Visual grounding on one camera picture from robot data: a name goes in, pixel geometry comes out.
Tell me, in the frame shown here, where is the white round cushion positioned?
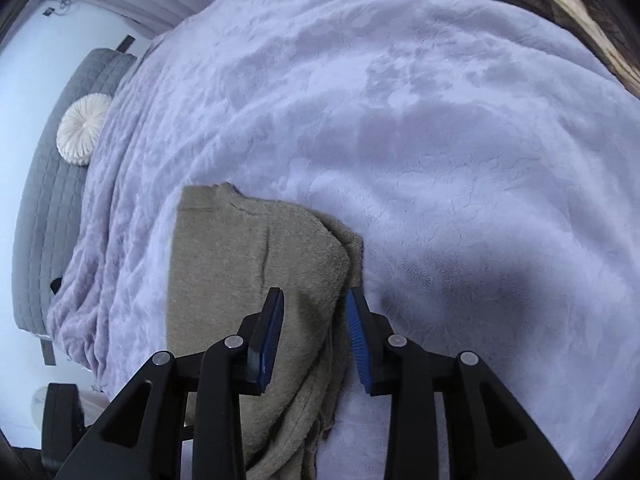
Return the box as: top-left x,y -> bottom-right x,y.
56,94 -> 112,166

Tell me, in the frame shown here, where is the brown knit sweater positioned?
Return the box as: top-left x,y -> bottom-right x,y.
165,181 -> 365,480

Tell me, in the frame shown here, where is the grey quilted headboard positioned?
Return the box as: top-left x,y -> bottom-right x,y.
11,48 -> 138,337

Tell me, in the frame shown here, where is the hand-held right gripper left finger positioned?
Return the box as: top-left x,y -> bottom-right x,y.
52,287 -> 286,480

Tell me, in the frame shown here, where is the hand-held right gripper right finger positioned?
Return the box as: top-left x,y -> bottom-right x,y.
346,287 -> 576,480

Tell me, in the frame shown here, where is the lavender plush blanket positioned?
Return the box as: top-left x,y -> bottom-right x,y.
47,0 -> 640,480

